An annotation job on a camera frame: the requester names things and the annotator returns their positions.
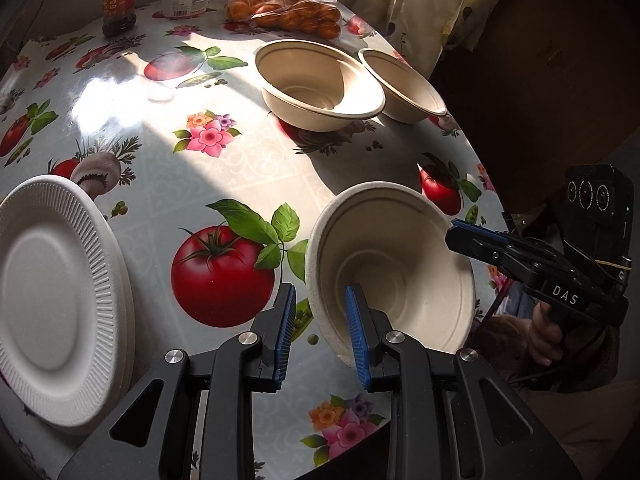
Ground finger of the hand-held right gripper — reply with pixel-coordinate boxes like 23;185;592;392
450;217;523;251
445;226;533;281

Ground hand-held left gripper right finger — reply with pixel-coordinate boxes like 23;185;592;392
345;283;583;480

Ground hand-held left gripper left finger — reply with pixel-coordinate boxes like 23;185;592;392
57;283;298;480

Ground beige paper bowl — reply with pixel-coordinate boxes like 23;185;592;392
306;181;477;367
358;48;448;124
254;39;387;132

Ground white foam plate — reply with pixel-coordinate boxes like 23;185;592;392
0;175;125;418
30;260;137;436
75;230;132;426

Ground person's right hand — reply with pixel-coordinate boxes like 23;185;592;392
530;302;566;367

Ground dark wooden cabinet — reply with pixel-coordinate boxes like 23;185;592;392
430;0;640;216

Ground fruit print tablecloth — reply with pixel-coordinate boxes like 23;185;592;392
0;0;511;480

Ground cream spotted curtain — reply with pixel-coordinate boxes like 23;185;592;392
350;0;533;76

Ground plastic bag of oranges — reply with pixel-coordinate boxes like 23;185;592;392
222;0;343;41

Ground red label sauce jar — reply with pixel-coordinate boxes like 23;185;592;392
100;0;141;38

